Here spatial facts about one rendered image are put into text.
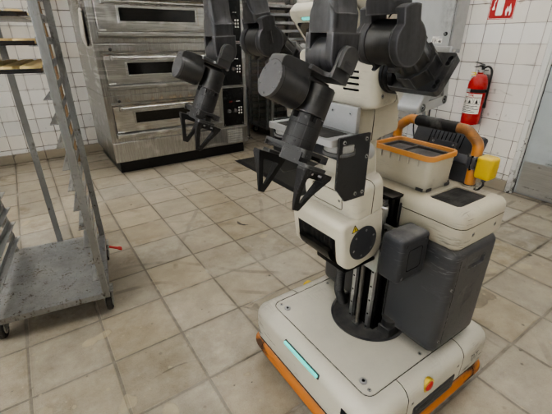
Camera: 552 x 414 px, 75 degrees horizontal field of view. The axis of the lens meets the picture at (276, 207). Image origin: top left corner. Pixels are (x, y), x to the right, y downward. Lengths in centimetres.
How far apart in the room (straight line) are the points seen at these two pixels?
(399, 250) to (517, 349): 108
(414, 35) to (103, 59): 326
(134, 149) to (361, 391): 322
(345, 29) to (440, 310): 91
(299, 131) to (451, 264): 71
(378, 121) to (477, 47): 289
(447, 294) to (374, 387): 36
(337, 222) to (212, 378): 92
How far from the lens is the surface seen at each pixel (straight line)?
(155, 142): 393
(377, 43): 70
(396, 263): 105
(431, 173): 118
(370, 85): 85
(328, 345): 134
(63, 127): 161
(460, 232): 111
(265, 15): 104
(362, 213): 98
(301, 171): 56
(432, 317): 128
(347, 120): 88
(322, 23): 62
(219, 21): 97
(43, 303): 199
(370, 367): 130
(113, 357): 181
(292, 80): 56
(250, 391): 157
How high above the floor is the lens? 124
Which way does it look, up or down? 25 degrees down
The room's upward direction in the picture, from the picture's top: straight up
